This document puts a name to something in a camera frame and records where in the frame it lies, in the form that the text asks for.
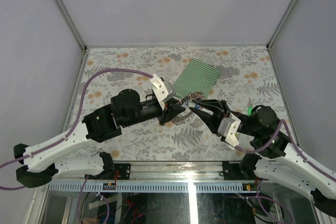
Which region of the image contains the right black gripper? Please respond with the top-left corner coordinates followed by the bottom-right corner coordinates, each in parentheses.
top-left (188, 98), bottom-right (257, 136)

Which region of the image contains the key with blue tag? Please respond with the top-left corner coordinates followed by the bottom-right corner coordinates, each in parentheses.
top-left (194, 104), bottom-right (202, 110)

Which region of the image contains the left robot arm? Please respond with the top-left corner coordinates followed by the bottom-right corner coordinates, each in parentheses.
top-left (14, 89), bottom-right (185, 188)

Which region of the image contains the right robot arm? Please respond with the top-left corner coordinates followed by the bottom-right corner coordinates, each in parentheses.
top-left (191, 99), bottom-right (335, 217)

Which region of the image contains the green striped cloth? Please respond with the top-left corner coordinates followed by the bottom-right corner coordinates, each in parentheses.
top-left (173, 58), bottom-right (221, 99)

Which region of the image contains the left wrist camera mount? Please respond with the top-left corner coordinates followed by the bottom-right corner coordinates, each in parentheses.
top-left (150, 74), bottom-right (175, 111)

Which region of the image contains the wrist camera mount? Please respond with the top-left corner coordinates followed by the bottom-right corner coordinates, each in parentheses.
top-left (150, 74), bottom-right (175, 111)
top-left (217, 114), bottom-right (241, 150)

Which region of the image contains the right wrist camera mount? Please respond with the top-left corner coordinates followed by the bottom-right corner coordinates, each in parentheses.
top-left (217, 114), bottom-right (241, 150)

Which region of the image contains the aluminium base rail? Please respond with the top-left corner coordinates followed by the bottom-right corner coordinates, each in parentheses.
top-left (47, 162), bottom-right (258, 193)

